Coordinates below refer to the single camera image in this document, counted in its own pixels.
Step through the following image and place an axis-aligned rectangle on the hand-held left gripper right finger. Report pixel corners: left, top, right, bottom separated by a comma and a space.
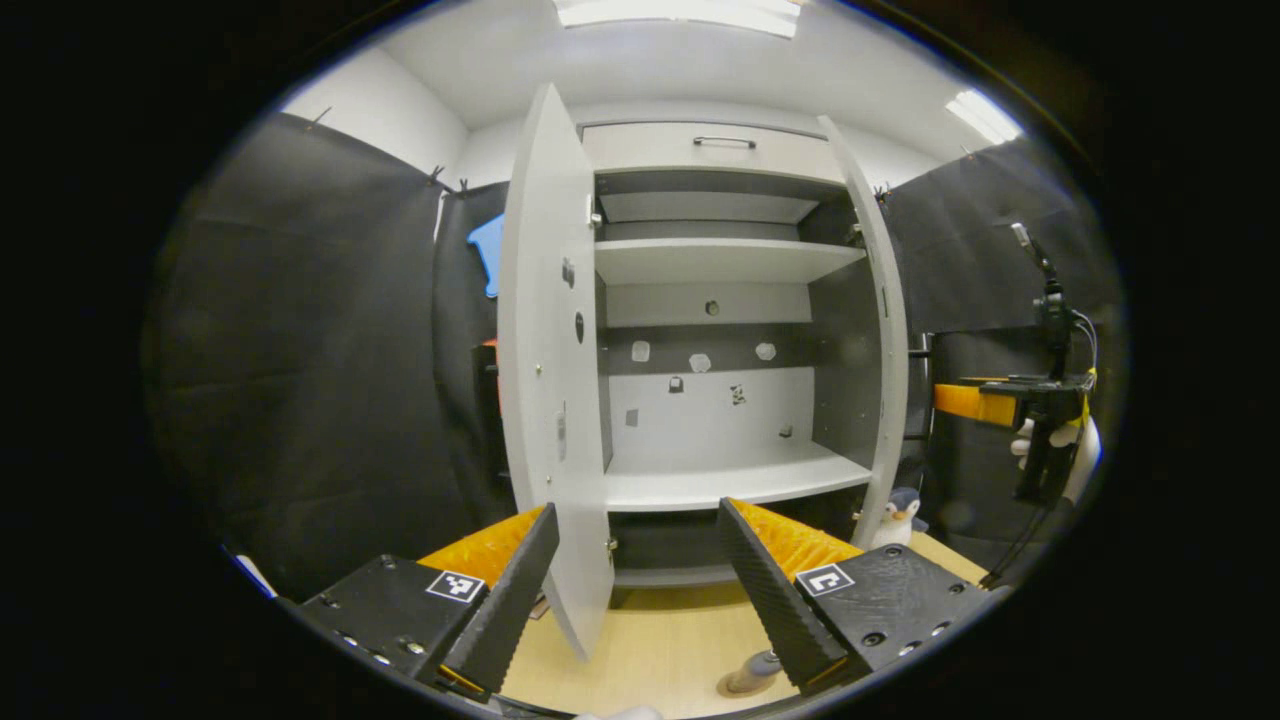
715, 497, 995, 693

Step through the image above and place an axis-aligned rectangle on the silver bottle with pink label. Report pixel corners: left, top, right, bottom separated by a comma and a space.
726, 649, 784, 695

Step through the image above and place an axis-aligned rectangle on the penguin plush toy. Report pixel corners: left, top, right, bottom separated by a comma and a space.
868, 487, 929, 549

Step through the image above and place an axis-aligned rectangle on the white cabinet drawer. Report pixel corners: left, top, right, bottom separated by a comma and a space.
581, 122, 846, 184

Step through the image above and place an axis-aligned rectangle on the white and grey cabinet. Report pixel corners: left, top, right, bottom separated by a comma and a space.
580, 120, 911, 611

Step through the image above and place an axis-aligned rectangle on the small ceiling light panel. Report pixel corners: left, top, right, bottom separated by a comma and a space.
945, 88, 1023, 146

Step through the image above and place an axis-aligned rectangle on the white cabinet door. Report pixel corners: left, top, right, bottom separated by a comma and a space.
497, 83, 616, 661
818, 115, 911, 551

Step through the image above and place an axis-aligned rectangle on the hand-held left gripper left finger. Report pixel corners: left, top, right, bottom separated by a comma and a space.
300, 503, 561, 699

